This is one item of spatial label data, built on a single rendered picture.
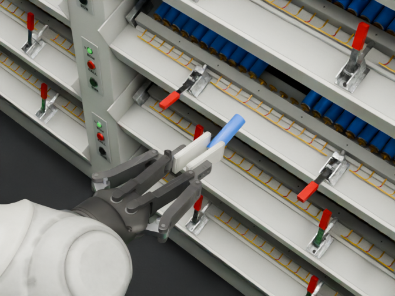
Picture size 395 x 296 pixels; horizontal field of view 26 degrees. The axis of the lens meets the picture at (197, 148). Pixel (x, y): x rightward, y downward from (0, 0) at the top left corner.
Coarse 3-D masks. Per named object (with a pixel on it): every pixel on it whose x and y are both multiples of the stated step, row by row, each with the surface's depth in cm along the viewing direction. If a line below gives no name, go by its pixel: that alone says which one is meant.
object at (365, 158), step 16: (144, 16) 141; (144, 32) 141; (160, 32) 139; (176, 48) 138; (192, 48) 136; (208, 64) 134; (224, 64) 133; (240, 80) 131; (256, 96) 130; (272, 96) 129; (288, 112) 127; (304, 112) 127; (304, 128) 127; (320, 128) 125; (336, 144) 123; (352, 144) 123; (368, 160) 121; (384, 160) 120; (384, 176) 120; (384, 192) 120
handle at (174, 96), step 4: (192, 80) 133; (184, 84) 134; (188, 84) 134; (192, 84) 134; (180, 88) 133; (184, 88) 133; (188, 88) 133; (172, 92) 132; (176, 92) 132; (180, 92) 133; (168, 96) 132; (172, 96) 132; (176, 96) 132; (164, 100) 131; (168, 100) 131; (172, 100) 131; (160, 104) 131; (164, 104) 131; (168, 104) 131; (164, 108) 131
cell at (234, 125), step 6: (234, 120) 116; (240, 120) 117; (228, 126) 116; (234, 126) 116; (240, 126) 117; (222, 132) 116; (228, 132) 116; (234, 132) 116; (216, 138) 116; (222, 138) 116; (228, 138) 116; (210, 144) 115
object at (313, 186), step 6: (330, 168) 121; (324, 174) 122; (318, 180) 121; (306, 186) 120; (312, 186) 120; (318, 186) 121; (300, 192) 120; (306, 192) 120; (312, 192) 120; (300, 198) 119; (306, 198) 119
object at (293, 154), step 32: (128, 0) 141; (160, 0) 144; (128, 32) 143; (128, 64) 145; (160, 64) 139; (192, 96) 135; (224, 96) 134; (288, 96) 131; (256, 128) 130; (288, 128) 129; (288, 160) 127; (320, 160) 126; (352, 192) 122; (384, 224) 119
